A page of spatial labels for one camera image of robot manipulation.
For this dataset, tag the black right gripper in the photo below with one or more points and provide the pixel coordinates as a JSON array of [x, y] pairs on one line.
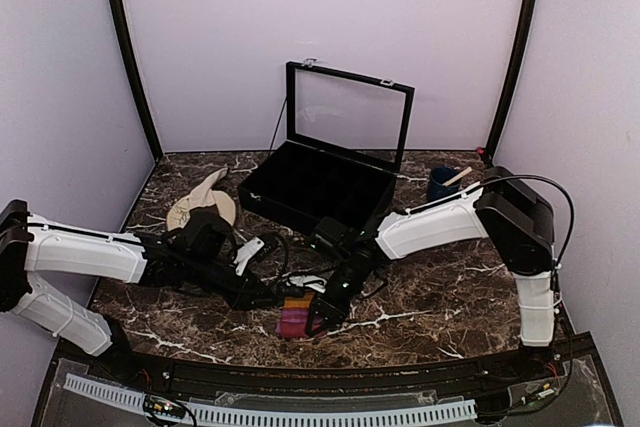
[[333, 311]]

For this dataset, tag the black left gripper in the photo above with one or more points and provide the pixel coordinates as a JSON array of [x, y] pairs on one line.
[[247, 290]]

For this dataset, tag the maroon purple striped sock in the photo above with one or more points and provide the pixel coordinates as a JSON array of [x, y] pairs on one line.
[[294, 316]]

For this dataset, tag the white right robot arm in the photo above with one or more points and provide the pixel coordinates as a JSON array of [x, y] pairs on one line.
[[502, 208]]

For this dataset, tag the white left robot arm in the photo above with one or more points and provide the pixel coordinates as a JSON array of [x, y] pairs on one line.
[[32, 245]]

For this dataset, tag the beige cloth hat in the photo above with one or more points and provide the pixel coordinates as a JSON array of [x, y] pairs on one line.
[[203, 195]]

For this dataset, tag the dark blue mug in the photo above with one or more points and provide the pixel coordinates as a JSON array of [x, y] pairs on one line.
[[437, 188]]

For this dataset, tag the black display case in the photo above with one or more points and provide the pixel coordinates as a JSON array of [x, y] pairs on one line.
[[344, 144]]

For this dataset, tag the wooden stick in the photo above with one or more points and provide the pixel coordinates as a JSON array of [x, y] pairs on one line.
[[460, 175]]

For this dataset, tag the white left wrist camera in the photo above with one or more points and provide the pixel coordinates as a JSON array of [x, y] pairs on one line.
[[246, 253]]

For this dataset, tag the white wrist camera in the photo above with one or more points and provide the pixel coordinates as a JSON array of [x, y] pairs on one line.
[[246, 253], [312, 282]]

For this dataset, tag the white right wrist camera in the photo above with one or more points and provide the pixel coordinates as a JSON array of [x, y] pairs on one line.
[[312, 282]]

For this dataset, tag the black front frame rail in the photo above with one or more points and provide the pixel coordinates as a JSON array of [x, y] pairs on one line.
[[473, 377]]

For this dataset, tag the white slotted cable duct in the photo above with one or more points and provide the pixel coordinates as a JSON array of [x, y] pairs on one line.
[[235, 409]]

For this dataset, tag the black left corner post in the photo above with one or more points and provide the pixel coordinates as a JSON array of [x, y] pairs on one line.
[[123, 35]]

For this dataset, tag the black corner post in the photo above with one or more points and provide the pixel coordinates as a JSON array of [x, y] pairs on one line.
[[513, 70], [123, 35]]

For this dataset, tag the black right corner post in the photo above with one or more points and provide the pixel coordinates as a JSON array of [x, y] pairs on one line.
[[513, 70]]

